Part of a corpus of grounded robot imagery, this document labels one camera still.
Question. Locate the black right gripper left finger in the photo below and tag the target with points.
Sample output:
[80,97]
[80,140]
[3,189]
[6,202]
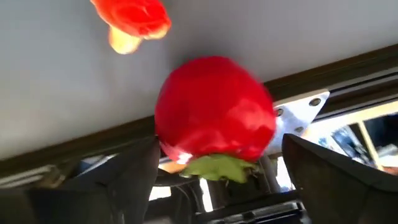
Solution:
[124,186]

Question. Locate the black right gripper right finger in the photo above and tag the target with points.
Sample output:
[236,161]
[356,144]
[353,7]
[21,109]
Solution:
[335,186]

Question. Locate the red toy strawberry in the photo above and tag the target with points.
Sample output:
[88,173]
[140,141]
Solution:
[214,109]

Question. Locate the red-capped toy mushroom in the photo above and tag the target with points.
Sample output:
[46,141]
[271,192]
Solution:
[133,18]

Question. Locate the silver arm base bracket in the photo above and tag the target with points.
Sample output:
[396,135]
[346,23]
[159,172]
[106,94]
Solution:
[295,115]

